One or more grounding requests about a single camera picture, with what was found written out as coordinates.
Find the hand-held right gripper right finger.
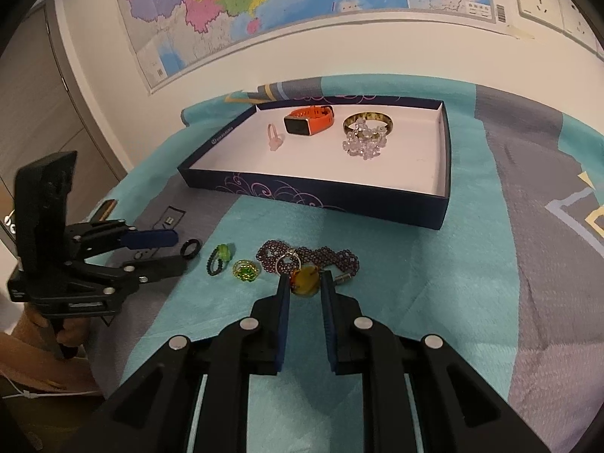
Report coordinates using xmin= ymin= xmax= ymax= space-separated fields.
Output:
xmin=320 ymin=271 xmax=553 ymax=453

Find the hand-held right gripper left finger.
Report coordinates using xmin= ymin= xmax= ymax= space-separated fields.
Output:
xmin=61 ymin=274 xmax=291 ymax=453

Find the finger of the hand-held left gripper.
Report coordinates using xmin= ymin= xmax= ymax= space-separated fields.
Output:
xmin=66 ymin=221 xmax=179 ymax=265
xmin=61 ymin=256 xmax=190 ymax=314

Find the amber pendant with key ring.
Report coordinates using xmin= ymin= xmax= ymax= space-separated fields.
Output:
xmin=276 ymin=251 xmax=322 ymax=297

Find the yellow green beaded ring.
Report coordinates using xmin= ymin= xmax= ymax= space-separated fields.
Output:
xmin=231 ymin=259 xmax=261 ymax=283

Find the green stone black band ring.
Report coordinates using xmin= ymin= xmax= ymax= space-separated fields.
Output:
xmin=206 ymin=243 xmax=234 ymax=277

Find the purple beaded bracelet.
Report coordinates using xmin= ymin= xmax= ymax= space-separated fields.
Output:
xmin=256 ymin=240 xmax=360 ymax=288

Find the navy patterned box tray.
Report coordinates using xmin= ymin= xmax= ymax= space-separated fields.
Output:
xmin=178 ymin=96 xmax=451 ymax=231

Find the person's left forearm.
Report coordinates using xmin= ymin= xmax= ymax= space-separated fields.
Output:
xmin=0 ymin=330 xmax=102 ymax=394

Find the person's left hand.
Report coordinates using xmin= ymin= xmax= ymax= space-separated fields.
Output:
xmin=21 ymin=304 xmax=95 ymax=362

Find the grey cabinet door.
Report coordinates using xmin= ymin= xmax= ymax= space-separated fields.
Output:
xmin=0 ymin=0 xmax=133 ymax=246

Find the teal grey printed blanket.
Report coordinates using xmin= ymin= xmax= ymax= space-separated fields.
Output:
xmin=89 ymin=74 xmax=604 ymax=453

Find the orange smart band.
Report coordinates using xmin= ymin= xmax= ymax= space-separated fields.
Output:
xmin=283 ymin=105 xmax=337 ymax=137

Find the tortoiseshell bangle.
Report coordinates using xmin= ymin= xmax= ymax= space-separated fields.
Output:
xmin=342 ymin=112 xmax=394 ymax=142

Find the clear crystal bead bracelet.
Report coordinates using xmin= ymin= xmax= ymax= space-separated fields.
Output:
xmin=342 ymin=120 xmax=388 ymax=161

